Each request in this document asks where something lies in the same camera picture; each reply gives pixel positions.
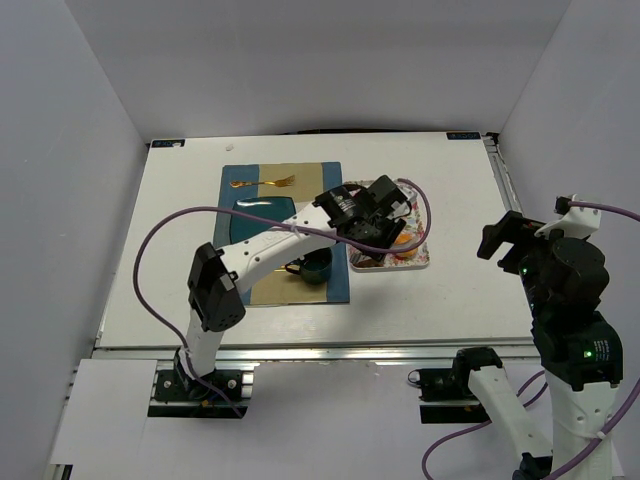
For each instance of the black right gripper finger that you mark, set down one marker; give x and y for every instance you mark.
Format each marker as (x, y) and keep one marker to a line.
(490, 241)
(520, 233)

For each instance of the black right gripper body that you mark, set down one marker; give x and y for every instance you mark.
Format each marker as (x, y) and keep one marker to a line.
(498, 238)

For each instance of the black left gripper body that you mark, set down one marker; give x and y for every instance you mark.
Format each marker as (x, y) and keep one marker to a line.
(382, 232)

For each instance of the round orange bun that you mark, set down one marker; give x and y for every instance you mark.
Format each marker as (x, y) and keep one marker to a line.
(404, 245)

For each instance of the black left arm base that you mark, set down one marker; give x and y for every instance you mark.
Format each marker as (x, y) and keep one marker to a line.
(171, 388)

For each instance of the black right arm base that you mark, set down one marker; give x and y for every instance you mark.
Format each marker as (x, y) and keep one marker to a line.
(451, 384)

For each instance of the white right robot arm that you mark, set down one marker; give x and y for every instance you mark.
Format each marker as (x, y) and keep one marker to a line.
(582, 358)

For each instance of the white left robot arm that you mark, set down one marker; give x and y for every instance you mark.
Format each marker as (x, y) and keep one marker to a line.
(220, 276)

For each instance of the dark teal mug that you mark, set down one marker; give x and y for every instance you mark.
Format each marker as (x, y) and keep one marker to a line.
(315, 267)

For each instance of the blue beige placemat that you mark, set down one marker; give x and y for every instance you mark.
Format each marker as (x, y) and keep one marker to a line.
(312, 179)

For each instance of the gold spoon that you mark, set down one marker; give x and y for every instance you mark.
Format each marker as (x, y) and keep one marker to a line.
(292, 269)

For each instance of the gold fork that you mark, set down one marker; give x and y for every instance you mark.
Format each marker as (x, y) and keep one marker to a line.
(279, 183)

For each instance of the blue table label right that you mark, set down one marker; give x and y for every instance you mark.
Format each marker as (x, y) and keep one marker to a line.
(464, 136)

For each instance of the blue table label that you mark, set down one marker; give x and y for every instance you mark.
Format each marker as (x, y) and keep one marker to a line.
(464, 136)
(168, 143)

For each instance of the blue table label left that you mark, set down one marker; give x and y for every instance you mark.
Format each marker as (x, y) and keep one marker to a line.
(168, 143)

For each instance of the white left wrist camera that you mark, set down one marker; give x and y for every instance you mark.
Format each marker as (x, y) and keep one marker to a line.
(406, 207)

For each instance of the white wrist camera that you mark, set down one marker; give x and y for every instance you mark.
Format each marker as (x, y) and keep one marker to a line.
(406, 207)
(574, 221)

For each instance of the aluminium side rail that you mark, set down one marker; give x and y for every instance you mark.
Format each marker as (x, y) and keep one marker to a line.
(501, 173)

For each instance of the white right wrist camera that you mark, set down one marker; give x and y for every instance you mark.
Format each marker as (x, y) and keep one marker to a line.
(574, 221)

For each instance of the aluminium front rail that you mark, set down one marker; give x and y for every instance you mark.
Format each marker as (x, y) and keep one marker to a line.
(385, 353)

